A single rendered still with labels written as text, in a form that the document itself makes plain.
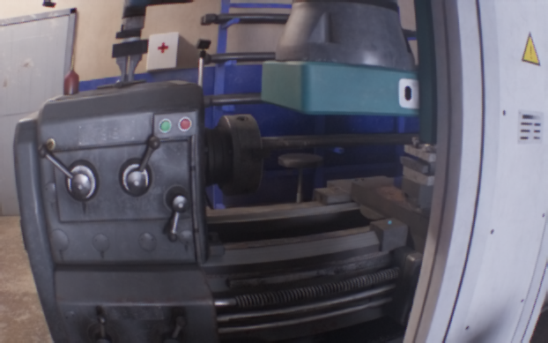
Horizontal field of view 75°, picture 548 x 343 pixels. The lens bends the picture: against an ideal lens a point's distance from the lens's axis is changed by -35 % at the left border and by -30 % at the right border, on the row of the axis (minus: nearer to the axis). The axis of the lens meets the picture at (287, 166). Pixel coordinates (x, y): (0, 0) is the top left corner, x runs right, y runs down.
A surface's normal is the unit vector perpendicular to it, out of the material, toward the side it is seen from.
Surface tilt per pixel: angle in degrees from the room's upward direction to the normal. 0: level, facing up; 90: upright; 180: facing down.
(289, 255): 36
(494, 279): 90
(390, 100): 90
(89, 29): 90
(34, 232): 90
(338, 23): 70
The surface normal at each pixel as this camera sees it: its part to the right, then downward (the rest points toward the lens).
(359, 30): 0.05, -0.13
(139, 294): 0.21, -0.72
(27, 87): 0.37, 0.21
